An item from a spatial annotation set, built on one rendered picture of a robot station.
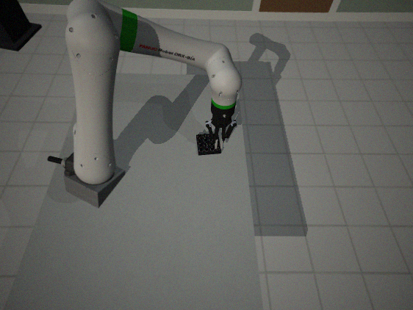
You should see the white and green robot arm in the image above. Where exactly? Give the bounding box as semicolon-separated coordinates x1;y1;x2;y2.
48;0;242;185

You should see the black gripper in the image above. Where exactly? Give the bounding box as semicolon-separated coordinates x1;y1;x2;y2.
206;115;237;149

